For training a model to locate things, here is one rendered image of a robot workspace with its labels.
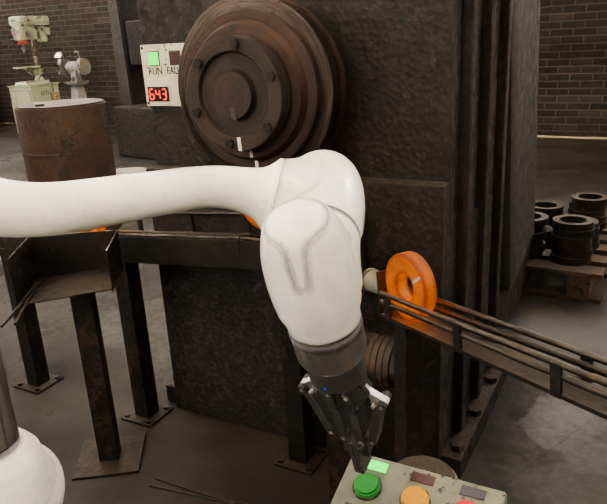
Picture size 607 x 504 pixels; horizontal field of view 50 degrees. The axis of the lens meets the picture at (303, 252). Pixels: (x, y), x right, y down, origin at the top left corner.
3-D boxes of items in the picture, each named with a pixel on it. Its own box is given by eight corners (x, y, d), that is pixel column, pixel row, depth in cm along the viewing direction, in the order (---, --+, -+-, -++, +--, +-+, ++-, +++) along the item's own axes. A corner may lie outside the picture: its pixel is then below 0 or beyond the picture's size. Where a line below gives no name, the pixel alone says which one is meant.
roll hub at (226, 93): (284, 28, 154) (297, 146, 162) (190, 41, 168) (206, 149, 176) (272, 29, 150) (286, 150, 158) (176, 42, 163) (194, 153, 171)
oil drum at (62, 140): (82, 214, 502) (62, 96, 474) (141, 221, 475) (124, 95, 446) (18, 237, 453) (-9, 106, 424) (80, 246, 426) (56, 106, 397)
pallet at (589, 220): (360, 270, 357) (358, 191, 342) (414, 229, 423) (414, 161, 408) (599, 304, 298) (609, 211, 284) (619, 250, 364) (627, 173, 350)
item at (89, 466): (68, 443, 217) (27, 237, 194) (148, 434, 220) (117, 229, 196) (53, 483, 198) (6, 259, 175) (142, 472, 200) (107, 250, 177)
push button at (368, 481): (360, 475, 102) (358, 468, 100) (385, 482, 100) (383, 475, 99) (351, 497, 99) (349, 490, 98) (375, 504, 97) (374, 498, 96)
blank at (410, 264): (411, 325, 152) (399, 328, 151) (389, 263, 156) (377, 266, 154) (447, 307, 138) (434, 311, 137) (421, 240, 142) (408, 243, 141)
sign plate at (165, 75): (151, 105, 204) (143, 44, 198) (219, 105, 192) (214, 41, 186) (146, 106, 202) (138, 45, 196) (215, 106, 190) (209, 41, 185)
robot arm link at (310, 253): (367, 347, 73) (370, 271, 83) (342, 236, 64) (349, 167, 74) (273, 354, 75) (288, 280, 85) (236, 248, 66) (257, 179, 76)
